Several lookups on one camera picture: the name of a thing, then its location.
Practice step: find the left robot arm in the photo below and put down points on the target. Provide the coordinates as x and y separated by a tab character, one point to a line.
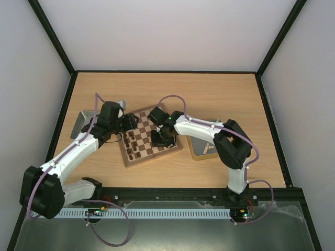
43	189

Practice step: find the dark chess pieces group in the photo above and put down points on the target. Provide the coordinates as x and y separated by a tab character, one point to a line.
131	146

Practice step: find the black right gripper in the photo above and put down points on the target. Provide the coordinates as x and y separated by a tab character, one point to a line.
160	139

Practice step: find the light blue slotted cable duct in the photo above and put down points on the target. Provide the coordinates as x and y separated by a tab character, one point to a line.
74	213

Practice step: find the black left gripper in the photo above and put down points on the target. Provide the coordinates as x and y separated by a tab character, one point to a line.
131	124

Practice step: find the gold metal tin tray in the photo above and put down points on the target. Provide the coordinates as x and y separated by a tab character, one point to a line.
201	149

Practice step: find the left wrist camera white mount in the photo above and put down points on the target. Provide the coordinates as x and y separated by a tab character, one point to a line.
122	108

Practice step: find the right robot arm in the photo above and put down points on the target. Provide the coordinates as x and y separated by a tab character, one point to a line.
232	144

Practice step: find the wooden chess board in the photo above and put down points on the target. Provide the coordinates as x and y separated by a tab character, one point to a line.
142	133

